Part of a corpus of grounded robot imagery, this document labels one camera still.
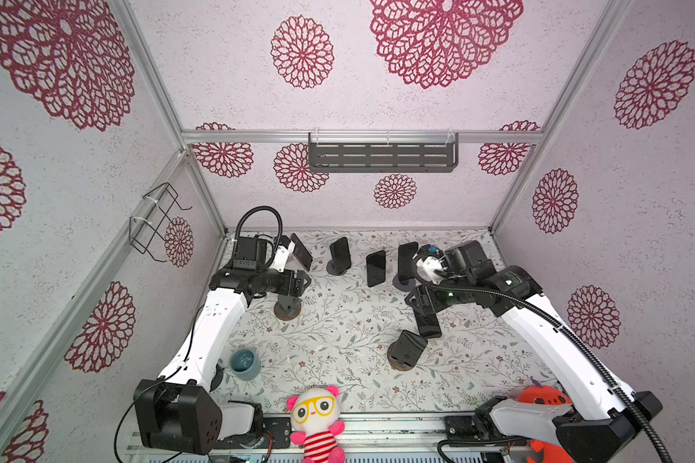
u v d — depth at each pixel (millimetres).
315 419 701
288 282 690
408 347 915
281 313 936
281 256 714
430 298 608
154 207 779
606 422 376
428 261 637
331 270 1086
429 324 925
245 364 833
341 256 1098
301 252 1025
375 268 1166
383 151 973
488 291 467
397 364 842
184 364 420
